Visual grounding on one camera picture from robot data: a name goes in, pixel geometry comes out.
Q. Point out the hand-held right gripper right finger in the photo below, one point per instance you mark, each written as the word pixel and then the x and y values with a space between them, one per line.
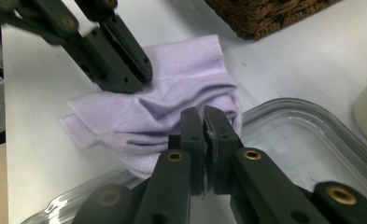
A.
pixel 256 186

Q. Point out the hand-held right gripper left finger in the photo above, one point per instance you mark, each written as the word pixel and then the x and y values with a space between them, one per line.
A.
pixel 178 180

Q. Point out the brown wicker basket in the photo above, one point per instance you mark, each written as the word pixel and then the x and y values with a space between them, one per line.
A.
pixel 265 15

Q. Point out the clear plastic box lid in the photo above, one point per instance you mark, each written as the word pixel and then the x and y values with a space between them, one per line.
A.
pixel 296 149

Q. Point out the light purple sock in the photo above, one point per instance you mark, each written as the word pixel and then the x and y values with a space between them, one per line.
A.
pixel 125 137
pixel 184 68

